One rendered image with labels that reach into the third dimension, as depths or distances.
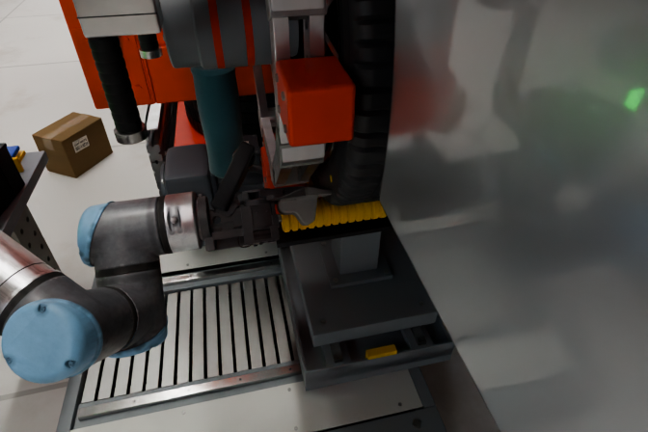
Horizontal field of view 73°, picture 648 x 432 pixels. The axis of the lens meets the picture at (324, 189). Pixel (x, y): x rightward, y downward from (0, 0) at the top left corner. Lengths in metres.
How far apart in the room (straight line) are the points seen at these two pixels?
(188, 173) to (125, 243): 0.56
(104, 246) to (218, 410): 0.56
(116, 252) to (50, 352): 0.17
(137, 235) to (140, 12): 0.30
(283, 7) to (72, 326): 0.42
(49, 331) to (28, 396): 0.85
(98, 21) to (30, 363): 0.39
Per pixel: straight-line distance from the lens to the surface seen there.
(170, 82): 1.32
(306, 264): 1.17
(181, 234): 0.68
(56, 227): 1.88
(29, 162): 1.36
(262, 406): 1.13
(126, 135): 0.68
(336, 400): 1.12
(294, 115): 0.48
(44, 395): 1.40
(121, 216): 0.70
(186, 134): 1.69
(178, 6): 0.76
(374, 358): 1.08
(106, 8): 0.61
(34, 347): 0.59
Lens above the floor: 1.08
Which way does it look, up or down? 37 degrees down
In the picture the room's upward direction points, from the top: straight up
